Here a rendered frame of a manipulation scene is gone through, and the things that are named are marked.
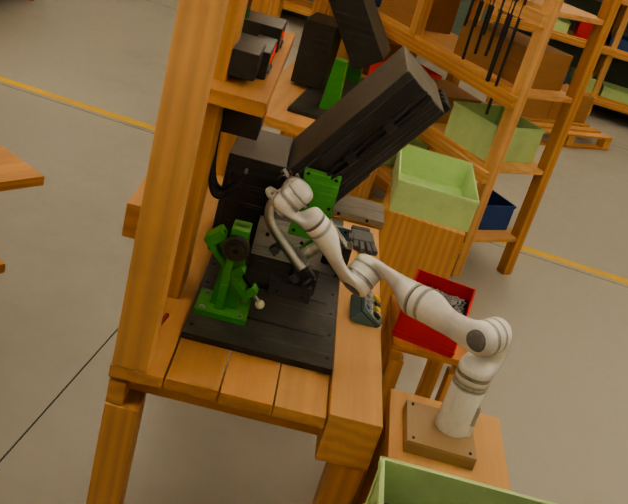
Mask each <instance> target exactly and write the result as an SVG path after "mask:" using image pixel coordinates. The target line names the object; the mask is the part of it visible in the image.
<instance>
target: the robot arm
mask: <svg viewBox="0 0 628 504"><path fill-rule="evenodd" d="M280 171H281V173H282V174H283V176H284V177H285V181H284V183H283V185H282V188H281V190H280V191H279V190H277V189H275V188H273V187H271V186H269V187H267V188H266V190H265V193H266V195H267V197H268V199H269V201H270V203H271V204H272V206H273V208H274V210H275V211H276V213H277V215H278V216H280V217H282V216H285V217H287V218H288V219H290V220H292V221H293V222H295V223H296V224H298V225H299V226H300V227H301V228H302V229H303V230H304V231H305V232H306V233H307V234H308V235H309V237H310V238H311V239H312V240H313V241H314V242H315V243H316V245H317V246H318V247H319V249H320V250H321V251H322V253H323V254H324V256H325V257H326V259H327V261H328V262H329V264H330V265H331V267H332V268H333V270H334V271H335V273H336V274H337V276H338V277H339V279H340V280H341V282H342V283H343V284H344V286H345V287H346V288H347V289H348V290H349V291H350V292H351V293H353V294H355V295H356V296H359V297H365V296H367V295H368V294H369V293H370V291H371V290H372V289H373V288H374V286H375V285H376V284H377V283H378V282H379V280H380V279H383V280H385V281H387V282H388V283H389V285H390V287H391V288H392V290H393V293H394V295H395V298H396V300H397V303H398V305H399V307H400V309H401V310H402V311H403V312H404V313H405V314H406V315H408V316H410V317H412V318H413V319H415V320H417V321H419V322H421V323H423V324H425V325H427V326H429V327H431V328H432V329H434V330H436V331H438V332H440V333H442V334H444V335H445V336H447V337H449V338H450V339H451V340H453V341H454V342H456V343H457V344H459V345H460V346H461V347H463V348H464V349H466V350H467V351H468V352H467V353H466V354H465V355H463V356H462V357H461V359H460V360H459V362H458V365H457V367H456V370H455V372H454V375H453V377H452V380H451V382H450V384H449V387H448V389H447V392H446V394H445V397H444V399H443V402H442V404H441V407H440V409H439V411H438V413H437V416H436V419H435V424H436V426H437V428H438V429H439V430H440V431H441V432H443V433H444V434H446V435H448V436H451V437H454V438H464V437H470V436H471V434H472V431H473V429H474V427H475V424H476V422H477V420H478V417H479V415H480V413H481V410H482V406H481V403H482V400H483V398H484V396H485V393H486V391H487V389H488V386H489V384H490V382H491V380H492V378H493V376H494V375H495V374H496V373H497V372H498V370H499V369H500V367H501V365H502V363H503V361H504V359H505V357H506V354H507V352H508V350H509V348H510V345H511V342H512V330H511V327H510V325H509V323H508V322H507V321H506V320H504V319H503V318H501V317H497V316H493V317H488V318H485V319H482V320H474V319H471V318H469V317H467V316H464V315H462V314H460V313H458V312H457V311H455V310H454V309H453V308H452V307H451V306H450V304H449V303H448V301H447V300H446V299H445V298H444V297H443V296H442V295H441V294H440V293H439V292H437V291H435V290H433V289H431V288H429V287H427V286H425V285H423V284H421V283H419V282H417V281H415V280H412V279H410V278H408V277H406V276H404V275H403V274H401V273H399V272H397V271H395V270H394V269H392V268H391V267H389V266H387V265H386V264H384V263H383V262H381V261H379V260H378V259H376V258H374V257H373V256H371V255H368V254H365V253H361V254H359V255H358V256H357V257H356V258H355V259H354V260H353V261H352V263H351V264H350V265H349V266H348V267H347V266H346V264H345V262H344V259H343V256H342V252H341V247H340V241H339V236H338V233H337V230H336V228H335V226H334V225H333V223H332V222H331V221H330V220H329V219H328V218H327V216H326V215H325V214H324V213H323V212H322V211H321V209H319V208H318V207H312V208H309V209H307V210H305V211H301V212H300V211H299V210H300V209H302V210H303V209H305V208H307V207H309V202H310V201H311V200H312V198H313V192H312V189H311V187H310V186H309V185H308V184H307V183H306V182H305V181H304V180H303V179H302V178H299V177H295V176H294V177H293V176H292V175H293V172H292V171H291V170H290V169H289V167H286V168H284V169H282V170H280Z"/></svg>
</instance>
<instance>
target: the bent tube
mask: <svg viewBox="0 0 628 504"><path fill-rule="evenodd" d="M274 211H275V210H274V208H273V206H272V204H271V203H270V201H269V199H268V201H267V203H266V206H265V210H264V218H265V223H266V226H267V228H268V230H269V231H270V233H271V234H272V236H273V237H274V238H275V240H276V241H277V243H278V244H279V246H280V247H281V249H282V250H283V251H284V253H285V254H286V256H287V257H288V259H289V260H290V261H291V263H292V264H293V266H294V267H295V269H296V270H297V272H299V271H301V270H302V269H303V268H305V267H306V266H305V264H304V263H303V261H302V260H301V259H300V257H299V256H298V254H297V253H296V251H295V250H294V248H293V247H292V246H291V244H290V243H289V241H288V240H287V238H286V237H285V236H284V234H283V233H282V231H281V230H280V228H279V227H278V225H277V224H276V222H275V218H274Z"/></svg>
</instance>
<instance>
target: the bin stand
mask: <svg viewBox="0 0 628 504"><path fill-rule="evenodd" d="M386 309H387V313H386V316H385V318H384V321H383V324H382V327H381V364H382V409H383V413H384V410H385V407H386V399H387V396H388V393H389V390H390V388H393V389H395V386H396V383H397V380H398V378H399V375H400V372H401V369H402V367H403V364H404V356H403V352H404V353H407V354H411V355H415V356H419V357H423V358H427V359H428V360H427V363H426V365H425V368H424V370H423V373H422V376H421V378H420V381H419V384H418V386H417V389H416V392H415V394H414V395H418V396H422V397H425V398H429V399H430V398H431V395H432V393H433V390H434V387H435V385H436V382H437V380H438V377H439V375H440V372H441V369H442V367H443V364H444V363H447V364H450V365H452V367H451V366H448V367H447V369H446V371H445V374H444V377H443V379H442V382H441V384H440V387H439V389H438V392H437V395H436V397H435V400H436V401H440V402H443V399H444V397H445V394H446V392H447V389H448V387H449V384H450V382H451V380H452V377H453V375H454V372H455V370H456V367H457V365H458V362H459V360H460V359H461V357H462V356H463V355H465V354H466V353H467V352H468V351H467V350H466V349H464V348H463V347H461V346H460V345H459V344H458V345H457V348H456V351H455V354H454V356H452V358H449V357H446V356H443V355H441V354H438V353H436V352H433V351H430V350H428V349H425V348H423V347H420V346H417V345H415V344H412V343H410V342H407V341H404V340H402V339H399V338H397V337H394V336H392V333H393V332H392V329H393V327H394V325H395V323H396V321H397V319H398V316H399V313H400V310H401V309H400V307H399V305H398V303H397V300H396V298H395V295H393V294H391V296H390V299H389V302H388V304H387V307H386Z"/></svg>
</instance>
